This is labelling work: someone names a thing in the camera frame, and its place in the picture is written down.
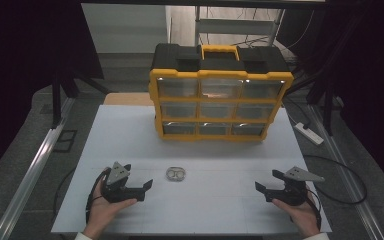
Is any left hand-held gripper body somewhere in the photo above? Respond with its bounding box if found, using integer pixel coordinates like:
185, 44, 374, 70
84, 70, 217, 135
100, 161, 146, 204

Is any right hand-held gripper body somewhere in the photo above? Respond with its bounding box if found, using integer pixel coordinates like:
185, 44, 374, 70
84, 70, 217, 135
265, 166, 326, 207

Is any small clear plastic case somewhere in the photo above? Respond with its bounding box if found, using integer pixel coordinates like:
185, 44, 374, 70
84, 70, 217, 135
165, 166, 187, 183

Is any clear plastic drawer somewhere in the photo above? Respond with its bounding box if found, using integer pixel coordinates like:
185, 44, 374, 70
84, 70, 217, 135
199, 78, 244, 100

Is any yellow black drawer organizer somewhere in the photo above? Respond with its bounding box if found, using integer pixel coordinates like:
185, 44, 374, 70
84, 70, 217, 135
148, 43, 295, 143

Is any person's right hand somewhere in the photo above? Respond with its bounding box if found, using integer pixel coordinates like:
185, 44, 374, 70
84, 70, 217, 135
272, 192, 321, 239

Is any person's left hand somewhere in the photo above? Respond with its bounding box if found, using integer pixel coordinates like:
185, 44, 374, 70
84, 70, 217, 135
83, 168, 138, 239

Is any white power strip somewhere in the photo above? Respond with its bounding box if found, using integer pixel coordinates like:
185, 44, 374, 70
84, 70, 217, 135
294, 121, 325, 146

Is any wooden board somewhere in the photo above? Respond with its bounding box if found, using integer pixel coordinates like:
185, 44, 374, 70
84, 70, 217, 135
103, 92, 155, 107

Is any black metal stand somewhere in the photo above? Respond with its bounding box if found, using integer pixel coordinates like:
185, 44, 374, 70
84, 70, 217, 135
284, 19, 358, 137
50, 64, 112, 130

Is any dark curtain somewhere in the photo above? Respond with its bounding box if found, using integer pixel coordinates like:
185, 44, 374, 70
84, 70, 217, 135
0, 0, 105, 188
275, 0, 384, 198

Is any metal shelf rack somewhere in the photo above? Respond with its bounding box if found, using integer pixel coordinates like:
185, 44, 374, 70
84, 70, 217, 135
194, 5, 286, 47

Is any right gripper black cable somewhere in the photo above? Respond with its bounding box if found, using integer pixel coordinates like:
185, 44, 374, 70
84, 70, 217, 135
304, 189, 323, 232

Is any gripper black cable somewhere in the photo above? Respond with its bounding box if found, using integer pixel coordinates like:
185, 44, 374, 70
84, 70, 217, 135
85, 168, 112, 224
304, 189, 323, 232

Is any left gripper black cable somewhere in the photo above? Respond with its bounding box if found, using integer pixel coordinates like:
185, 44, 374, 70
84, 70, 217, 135
85, 168, 112, 224

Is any metal rail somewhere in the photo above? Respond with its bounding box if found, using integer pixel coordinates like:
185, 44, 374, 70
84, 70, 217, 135
309, 104, 384, 240
0, 97, 75, 240

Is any black power strip cable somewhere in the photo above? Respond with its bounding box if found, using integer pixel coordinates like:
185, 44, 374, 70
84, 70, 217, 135
283, 95, 312, 130

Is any black looped floor cable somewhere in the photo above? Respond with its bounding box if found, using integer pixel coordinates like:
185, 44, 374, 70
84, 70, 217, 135
302, 154, 368, 205

